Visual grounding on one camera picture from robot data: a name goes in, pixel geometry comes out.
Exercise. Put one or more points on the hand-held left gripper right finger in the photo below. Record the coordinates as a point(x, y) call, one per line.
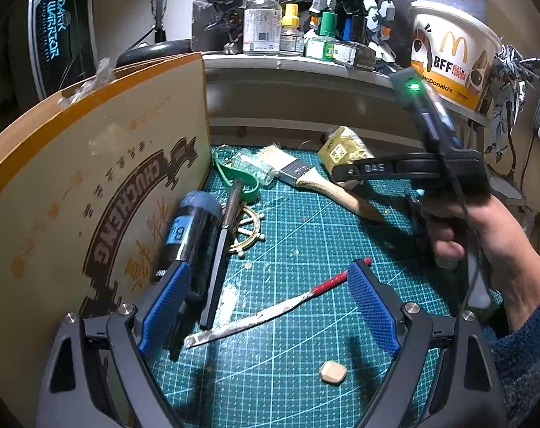
point(372, 307)

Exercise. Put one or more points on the person's right hand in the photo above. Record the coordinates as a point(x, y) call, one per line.
point(506, 240)

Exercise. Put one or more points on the black desk lamp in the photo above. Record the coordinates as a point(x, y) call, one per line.
point(154, 51)

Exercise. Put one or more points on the green cutting mat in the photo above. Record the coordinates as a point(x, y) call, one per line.
point(296, 374)

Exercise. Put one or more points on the clear glass vial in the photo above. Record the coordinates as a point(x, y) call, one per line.
point(256, 169)

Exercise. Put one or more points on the small dark jar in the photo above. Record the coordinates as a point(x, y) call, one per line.
point(354, 55)

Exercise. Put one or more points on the clear bottle with black cap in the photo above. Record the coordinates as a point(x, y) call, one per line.
point(261, 22)

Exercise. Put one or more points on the small bottle with yellow cap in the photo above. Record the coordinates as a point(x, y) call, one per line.
point(291, 31)

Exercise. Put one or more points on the small bottle with green cap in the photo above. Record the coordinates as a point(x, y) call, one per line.
point(323, 40)

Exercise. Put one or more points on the black computer case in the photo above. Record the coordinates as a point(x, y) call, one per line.
point(60, 31)

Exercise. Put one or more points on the grey winged robot model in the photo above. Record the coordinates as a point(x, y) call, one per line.
point(503, 93)

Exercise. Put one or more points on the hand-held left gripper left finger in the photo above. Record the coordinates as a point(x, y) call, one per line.
point(167, 303)

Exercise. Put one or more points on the small wooden block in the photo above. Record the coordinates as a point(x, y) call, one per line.
point(332, 372)

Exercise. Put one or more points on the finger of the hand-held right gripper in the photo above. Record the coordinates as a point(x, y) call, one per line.
point(372, 169)

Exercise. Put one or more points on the printed paper bucket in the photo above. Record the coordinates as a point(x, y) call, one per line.
point(452, 53)

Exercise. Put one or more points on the gold packet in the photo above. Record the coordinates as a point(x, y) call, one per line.
point(341, 142)

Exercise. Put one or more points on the brown cardboard box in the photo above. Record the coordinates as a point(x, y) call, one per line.
point(73, 187)

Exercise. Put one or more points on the black bottle with blue label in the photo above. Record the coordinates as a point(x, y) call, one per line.
point(189, 232)

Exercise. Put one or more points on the black robot model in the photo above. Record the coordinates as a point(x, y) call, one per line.
point(227, 9)

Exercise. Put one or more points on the person's right forearm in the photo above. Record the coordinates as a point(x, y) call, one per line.
point(532, 356)

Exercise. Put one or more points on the white shelf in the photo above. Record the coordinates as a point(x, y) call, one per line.
point(296, 76)

